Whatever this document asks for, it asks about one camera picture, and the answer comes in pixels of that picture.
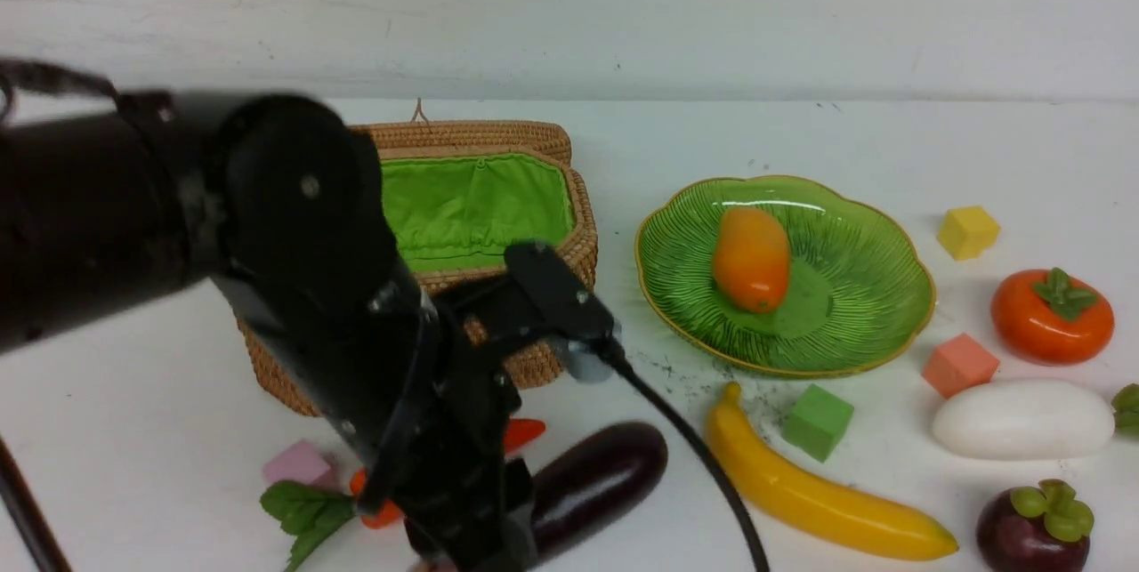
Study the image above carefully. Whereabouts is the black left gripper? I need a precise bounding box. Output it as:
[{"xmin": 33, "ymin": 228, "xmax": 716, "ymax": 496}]
[{"xmin": 355, "ymin": 287, "xmax": 540, "ymax": 571}]

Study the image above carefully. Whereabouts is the purple eggplant toy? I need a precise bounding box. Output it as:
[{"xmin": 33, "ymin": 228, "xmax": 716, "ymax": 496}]
[{"xmin": 409, "ymin": 422, "xmax": 669, "ymax": 572}]

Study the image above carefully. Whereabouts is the orange carrot toy with leaves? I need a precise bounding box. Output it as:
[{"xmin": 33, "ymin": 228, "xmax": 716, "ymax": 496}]
[{"xmin": 260, "ymin": 418, "xmax": 548, "ymax": 572}]

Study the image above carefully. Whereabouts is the woven wicker basket green lining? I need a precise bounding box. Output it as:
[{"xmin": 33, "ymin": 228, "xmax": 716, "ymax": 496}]
[{"xmin": 233, "ymin": 99, "xmax": 600, "ymax": 418}]

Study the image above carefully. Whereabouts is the yellow banana toy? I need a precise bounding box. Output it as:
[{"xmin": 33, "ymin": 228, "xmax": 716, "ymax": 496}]
[{"xmin": 705, "ymin": 382, "xmax": 959, "ymax": 561}]

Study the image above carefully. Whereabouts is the orange yellow mango toy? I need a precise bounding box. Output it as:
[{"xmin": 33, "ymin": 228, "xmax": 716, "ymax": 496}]
[{"xmin": 711, "ymin": 206, "xmax": 792, "ymax": 314}]

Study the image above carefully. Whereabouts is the white radish toy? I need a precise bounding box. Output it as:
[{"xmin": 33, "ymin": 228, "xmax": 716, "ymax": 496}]
[{"xmin": 929, "ymin": 378, "xmax": 1116, "ymax": 461}]

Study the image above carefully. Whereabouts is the purple mangosteen toy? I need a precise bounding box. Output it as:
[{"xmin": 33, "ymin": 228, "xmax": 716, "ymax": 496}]
[{"xmin": 975, "ymin": 479, "xmax": 1095, "ymax": 571}]

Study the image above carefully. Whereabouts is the orange persimmon toy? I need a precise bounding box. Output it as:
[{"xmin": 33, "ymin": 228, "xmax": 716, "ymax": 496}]
[{"xmin": 991, "ymin": 268, "xmax": 1116, "ymax": 367}]

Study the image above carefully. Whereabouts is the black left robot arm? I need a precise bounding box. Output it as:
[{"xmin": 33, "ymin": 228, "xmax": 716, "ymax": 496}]
[{"xmin": 3, "ymin": 93, "xmax": 536, "ymax": 571}]

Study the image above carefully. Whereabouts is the light pink foam cube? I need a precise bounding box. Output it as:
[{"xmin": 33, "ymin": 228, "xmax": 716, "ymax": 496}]
[{"xmin": 262, "ymin": 439, "xmax": 339, "ymax": 491}]

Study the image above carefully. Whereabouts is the green foam cube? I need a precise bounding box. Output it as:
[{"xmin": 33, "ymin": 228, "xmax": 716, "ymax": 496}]
[{"xmin": 781, "ymin": 384, "xmax": 855, "ymax": 463}]

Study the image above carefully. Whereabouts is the green glass leaf plate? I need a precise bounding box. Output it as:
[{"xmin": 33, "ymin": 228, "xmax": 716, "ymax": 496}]
[{"xmin": 634, "ymin": 175, "xmax": 937, "ymax": 379}]

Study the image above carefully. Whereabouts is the salmon pink foam cube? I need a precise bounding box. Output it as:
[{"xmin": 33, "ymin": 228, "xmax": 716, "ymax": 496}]
[{"xmin": 921, "ymin": 334, "xmax": 1001, "ymax": 400}]

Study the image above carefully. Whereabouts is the yellow foam cube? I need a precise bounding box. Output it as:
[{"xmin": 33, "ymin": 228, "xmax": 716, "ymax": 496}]
[{"xmin": 937, "ymin": 205, "xmax": 1001, "ymax": 262}]

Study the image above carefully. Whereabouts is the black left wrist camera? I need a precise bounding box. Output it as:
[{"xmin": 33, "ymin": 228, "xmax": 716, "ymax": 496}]
[{"xmin": 503, "ymin": 240, "xmax": 621, "ymax": 384}]

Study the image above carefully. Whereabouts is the black camera cable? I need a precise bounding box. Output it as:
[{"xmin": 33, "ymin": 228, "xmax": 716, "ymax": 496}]
[{"xmin": 0, "ymin": 58, "xmax": 771, "ymax": 572}]

